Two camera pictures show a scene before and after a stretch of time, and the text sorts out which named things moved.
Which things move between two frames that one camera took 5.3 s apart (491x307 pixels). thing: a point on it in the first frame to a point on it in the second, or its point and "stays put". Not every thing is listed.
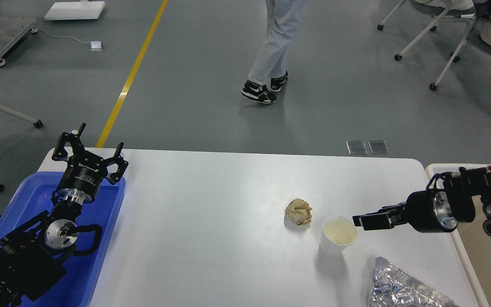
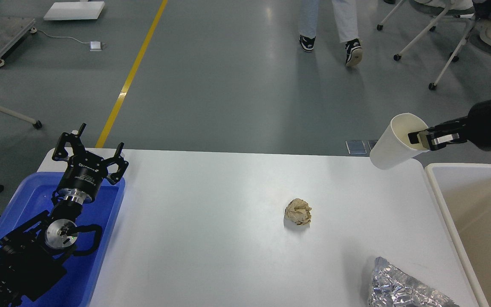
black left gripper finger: [121, 163] stays put
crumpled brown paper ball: [298, 211] stays put
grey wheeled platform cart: [10, 31] stays put
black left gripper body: [83, 177] stays put
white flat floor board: [75, 10] stays put
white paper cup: [337, 232] to [392, 147]
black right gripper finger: [380, 221] to [436, 139]
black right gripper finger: [400, 206] to [457, 125]
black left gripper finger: [60, 153] stays put
